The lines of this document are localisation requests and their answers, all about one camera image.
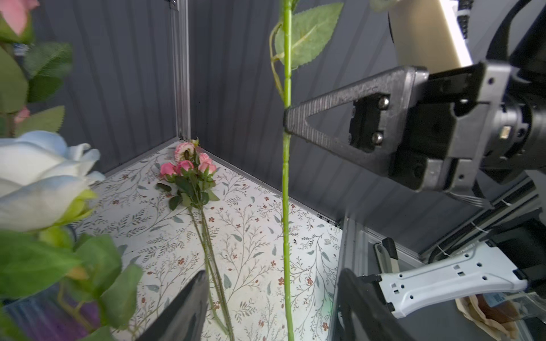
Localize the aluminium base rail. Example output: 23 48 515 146
328 198 545 340

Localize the purple blue glass vase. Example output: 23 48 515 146
1 279 101 340

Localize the small pink rose stem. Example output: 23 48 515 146
196 153 235 340

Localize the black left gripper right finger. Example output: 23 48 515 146
338 269 413 340

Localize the magenta rose stem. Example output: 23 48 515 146
268 1 344 340

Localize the pale pink rose stem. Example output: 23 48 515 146
156 140 226 334

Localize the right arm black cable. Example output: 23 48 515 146
485 0 546 65

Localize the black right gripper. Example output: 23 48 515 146
284 62 545 196

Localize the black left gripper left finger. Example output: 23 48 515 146
137 270 209 341

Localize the pink coral rose stem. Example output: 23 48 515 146
1 0 73 138

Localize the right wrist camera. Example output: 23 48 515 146
388 0 473 74

